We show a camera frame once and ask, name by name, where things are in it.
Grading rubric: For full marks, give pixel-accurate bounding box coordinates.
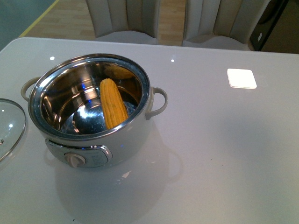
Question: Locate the glass pot lid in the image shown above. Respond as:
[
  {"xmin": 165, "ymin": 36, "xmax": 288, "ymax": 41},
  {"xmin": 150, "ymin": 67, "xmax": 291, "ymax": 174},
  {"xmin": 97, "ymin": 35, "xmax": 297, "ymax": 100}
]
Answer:
[{"xmin": 0, "ymin": 98, "xmax": 27, "ymax": 162}]

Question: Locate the left beige upholstered chair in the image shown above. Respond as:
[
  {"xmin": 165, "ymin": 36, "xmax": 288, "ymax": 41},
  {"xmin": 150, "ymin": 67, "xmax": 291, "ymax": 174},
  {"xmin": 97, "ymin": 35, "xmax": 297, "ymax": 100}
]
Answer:
[{"xmin": 86, "ymin": 0, "xmax": 160, "ymax": 44}]

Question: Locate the beige upholstered chair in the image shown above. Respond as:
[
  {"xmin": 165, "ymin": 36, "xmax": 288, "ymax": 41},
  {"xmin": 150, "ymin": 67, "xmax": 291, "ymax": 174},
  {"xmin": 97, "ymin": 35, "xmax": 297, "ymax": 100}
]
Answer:
[
  {"xmin": 86, "ymin": 0, "xmax": 160, "ymax": 44},
  {"xmin": 182, "ymin": 0, "xmax": 269, "ymax": 51}
]

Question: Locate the right beige upholstered chair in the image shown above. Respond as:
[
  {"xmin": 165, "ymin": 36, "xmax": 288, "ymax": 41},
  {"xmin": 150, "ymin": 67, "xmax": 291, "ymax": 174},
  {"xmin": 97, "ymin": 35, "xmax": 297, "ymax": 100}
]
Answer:
[{"xmin": 182, "ymin": 0, "xmax": 269, "ymax": 51}]

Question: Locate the yellow corn cob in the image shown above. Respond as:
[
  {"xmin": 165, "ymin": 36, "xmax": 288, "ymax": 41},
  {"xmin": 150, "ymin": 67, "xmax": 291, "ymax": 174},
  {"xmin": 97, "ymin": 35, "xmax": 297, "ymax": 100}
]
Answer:
[{"xmin": 100, "ymin": 78, "xmax": 128, "ymax": 129}]

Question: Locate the white electric cooking pot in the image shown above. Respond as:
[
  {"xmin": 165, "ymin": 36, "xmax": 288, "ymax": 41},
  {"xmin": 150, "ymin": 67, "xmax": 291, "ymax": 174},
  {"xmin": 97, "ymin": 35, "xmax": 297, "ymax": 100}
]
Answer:
[{"xmin": 21, "ymin": 54, "xmax": 167, "ymax": 168}]

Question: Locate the black washing machine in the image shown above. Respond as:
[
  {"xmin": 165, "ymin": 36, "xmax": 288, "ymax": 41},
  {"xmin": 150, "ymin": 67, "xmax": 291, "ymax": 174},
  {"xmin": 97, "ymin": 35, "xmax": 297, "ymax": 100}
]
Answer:
[{"xmin": 250, "ymin": 0, "xmax": 288, "ymax": 51}]

